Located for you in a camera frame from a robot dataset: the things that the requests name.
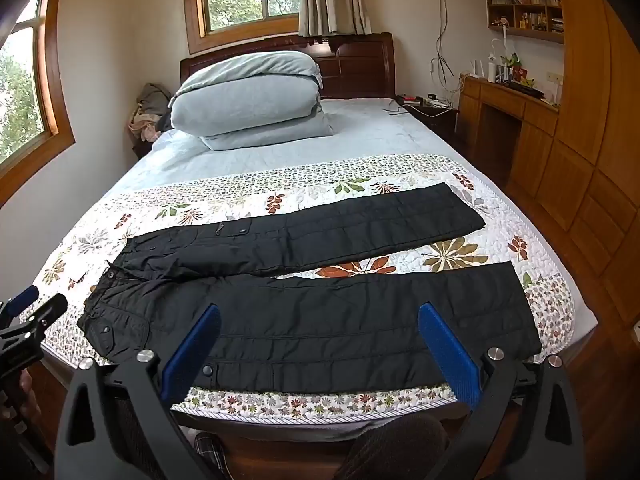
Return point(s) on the white router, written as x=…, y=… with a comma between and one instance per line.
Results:
x=480, y=71

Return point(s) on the wooden bed frame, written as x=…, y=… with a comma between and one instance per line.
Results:
x=57, y=367

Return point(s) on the person's left hand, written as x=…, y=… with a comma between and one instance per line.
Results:
x=31, y=395

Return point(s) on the black pants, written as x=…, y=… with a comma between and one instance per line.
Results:
x=325, y=320

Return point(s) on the dark wooden headboard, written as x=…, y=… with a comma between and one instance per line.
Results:
x=357, y=72

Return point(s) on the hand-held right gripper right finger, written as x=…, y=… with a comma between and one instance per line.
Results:
x=450, y=355

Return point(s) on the person's plaid trouser leg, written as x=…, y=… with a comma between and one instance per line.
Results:
x=212, y=452

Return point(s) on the wooden wardrobe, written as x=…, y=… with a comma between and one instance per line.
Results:
x=590, y=110

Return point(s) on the dark wooden nightstand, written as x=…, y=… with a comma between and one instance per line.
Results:
x=440, y=122

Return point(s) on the light blue pillow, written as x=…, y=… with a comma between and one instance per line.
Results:
x=280, y=132

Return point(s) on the folded light blue duvet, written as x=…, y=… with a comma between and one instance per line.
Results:
x=250, y=85

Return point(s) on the wooden frame window behind headboard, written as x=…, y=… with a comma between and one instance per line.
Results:
x=235, y=0

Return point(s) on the wooden desk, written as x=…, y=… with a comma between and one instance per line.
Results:
x=505, y=125

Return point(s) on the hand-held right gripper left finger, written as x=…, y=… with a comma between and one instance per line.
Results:
x=192, y=355

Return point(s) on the pile of clothes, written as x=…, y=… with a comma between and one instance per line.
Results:
x=150, y=110

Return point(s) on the floral and blue quilted bedspread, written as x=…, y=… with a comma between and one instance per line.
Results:
x=450, y=255

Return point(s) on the wooden wall shelf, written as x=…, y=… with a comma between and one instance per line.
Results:
x=527, y=10

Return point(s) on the small green plant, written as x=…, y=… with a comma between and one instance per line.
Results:
x=512, y=60

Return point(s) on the white desk lamp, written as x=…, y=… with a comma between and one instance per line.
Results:
x=495, y=67

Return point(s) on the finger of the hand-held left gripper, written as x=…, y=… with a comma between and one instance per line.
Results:
x=24, y=297
x=47, y=312

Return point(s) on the arched wooden frame window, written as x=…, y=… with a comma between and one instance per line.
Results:
x=25, y=95

